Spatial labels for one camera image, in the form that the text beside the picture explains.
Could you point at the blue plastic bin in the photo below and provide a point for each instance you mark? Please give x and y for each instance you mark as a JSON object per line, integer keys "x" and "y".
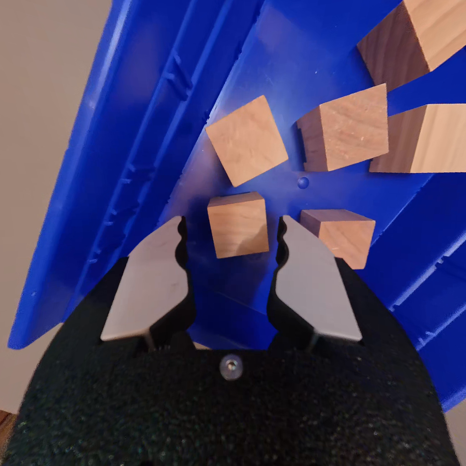
{"x": 153, "y": 145}

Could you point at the group of wooden cubes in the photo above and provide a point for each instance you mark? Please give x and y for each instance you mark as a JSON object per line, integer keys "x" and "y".
{"x": 247, "y": 140}

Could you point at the blue-taped wooden cube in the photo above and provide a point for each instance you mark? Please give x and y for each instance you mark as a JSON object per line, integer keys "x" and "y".
{"x": 238, "y": 229}

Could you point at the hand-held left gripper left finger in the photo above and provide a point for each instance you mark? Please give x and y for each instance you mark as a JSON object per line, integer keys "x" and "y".
{"x": 145, "y": 291}

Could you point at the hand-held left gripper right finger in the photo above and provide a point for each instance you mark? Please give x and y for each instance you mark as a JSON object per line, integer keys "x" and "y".
{"x": 313, "y": 291}

